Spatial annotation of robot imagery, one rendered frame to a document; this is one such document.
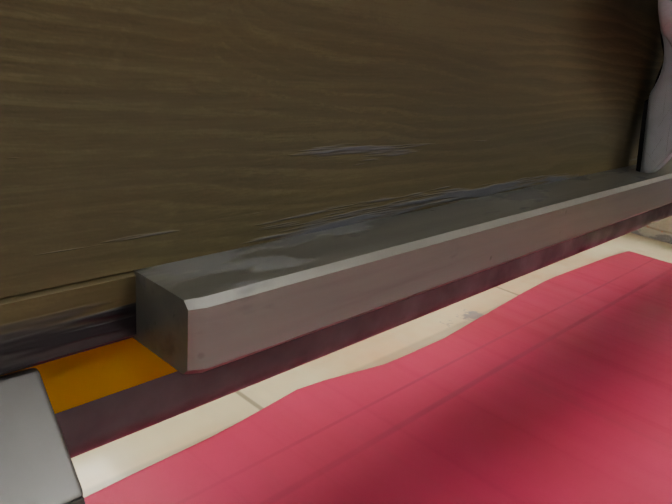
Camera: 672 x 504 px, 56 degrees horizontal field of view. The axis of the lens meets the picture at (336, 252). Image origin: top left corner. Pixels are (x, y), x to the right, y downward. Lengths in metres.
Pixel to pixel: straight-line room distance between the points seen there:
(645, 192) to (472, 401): 0.09
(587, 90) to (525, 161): 0.03
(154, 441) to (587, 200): 0.13
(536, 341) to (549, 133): 0.14
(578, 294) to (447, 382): 0.13
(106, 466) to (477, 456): 0.11
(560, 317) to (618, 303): 0.04
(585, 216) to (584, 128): 0.03
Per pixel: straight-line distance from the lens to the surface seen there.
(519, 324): 0.30
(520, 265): 0.20
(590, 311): 0.33
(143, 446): 0.20
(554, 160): 0.17
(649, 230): 0.49
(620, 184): 0.19
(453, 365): 0.25
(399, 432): 0.21
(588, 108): 0.18
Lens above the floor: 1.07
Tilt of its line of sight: 19 degrees down
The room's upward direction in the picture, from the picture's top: 6 degrees clockwise
